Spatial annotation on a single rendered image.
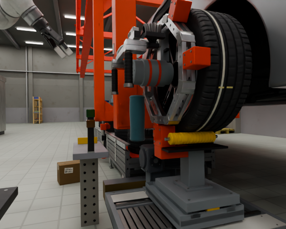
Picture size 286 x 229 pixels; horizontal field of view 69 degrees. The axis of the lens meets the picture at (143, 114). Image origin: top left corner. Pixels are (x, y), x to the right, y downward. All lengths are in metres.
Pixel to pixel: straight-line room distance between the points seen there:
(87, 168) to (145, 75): 0.62
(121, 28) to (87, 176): 1.07
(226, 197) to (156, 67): 0.72
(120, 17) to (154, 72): 0.76
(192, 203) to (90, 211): 0.60
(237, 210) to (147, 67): 0.84
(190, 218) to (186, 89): 0.59
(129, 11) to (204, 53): 1.01
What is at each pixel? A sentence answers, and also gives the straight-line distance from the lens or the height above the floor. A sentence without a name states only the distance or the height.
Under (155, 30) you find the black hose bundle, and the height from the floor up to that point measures 0.99.
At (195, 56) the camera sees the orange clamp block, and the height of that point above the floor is 0.85.
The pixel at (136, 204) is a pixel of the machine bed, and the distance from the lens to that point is 1.42.
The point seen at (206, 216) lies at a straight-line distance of 1.13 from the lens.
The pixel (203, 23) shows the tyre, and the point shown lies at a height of 1.01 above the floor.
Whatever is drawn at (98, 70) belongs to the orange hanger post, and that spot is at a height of 1.35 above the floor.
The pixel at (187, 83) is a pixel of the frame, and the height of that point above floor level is 0.76.
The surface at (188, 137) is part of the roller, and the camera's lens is 1.03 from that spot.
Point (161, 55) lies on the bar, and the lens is 1.14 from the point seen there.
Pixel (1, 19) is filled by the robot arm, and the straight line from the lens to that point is 1.33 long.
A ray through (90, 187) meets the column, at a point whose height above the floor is 0.22.
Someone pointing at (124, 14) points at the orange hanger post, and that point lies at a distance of 1.74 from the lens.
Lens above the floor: 0.63
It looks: level
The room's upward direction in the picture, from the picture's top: 1 degrees counter-clockwise
